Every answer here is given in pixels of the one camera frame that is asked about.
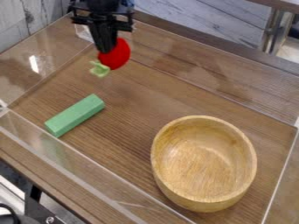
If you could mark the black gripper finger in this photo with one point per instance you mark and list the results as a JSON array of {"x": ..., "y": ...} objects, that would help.
[
  {"x": 97, "y": 35},
  {"x": 110, "y": 34}
]

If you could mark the red plush fruit green stem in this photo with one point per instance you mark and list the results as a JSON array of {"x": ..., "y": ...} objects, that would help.
[{"x": 113, "y": 60}]

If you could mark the clear acrylic front wall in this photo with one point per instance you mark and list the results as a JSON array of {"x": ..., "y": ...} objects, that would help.
[{"x": 89, "y": 189}]

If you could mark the black table leg bracket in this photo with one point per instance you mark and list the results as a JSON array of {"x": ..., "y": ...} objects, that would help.
[{"x": 23, "y": 209}]

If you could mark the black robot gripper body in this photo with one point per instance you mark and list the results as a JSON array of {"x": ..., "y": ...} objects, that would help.
[{"x": 115, "y": 12}]

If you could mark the green rectangular block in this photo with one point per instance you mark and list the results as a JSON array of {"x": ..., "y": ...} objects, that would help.
[{"x": 75, "y": 115}]

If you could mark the metal stand in background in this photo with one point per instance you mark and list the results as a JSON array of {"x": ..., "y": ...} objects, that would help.
[{"x": 285, "y": 9}]

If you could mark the clear acrylic corner bracket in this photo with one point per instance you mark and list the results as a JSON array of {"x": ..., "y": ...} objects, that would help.
[{"x": 83, "y": 32}]

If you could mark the round wooden bowl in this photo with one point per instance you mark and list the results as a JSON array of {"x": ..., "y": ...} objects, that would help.
[{"x": 205, "y": 163}]

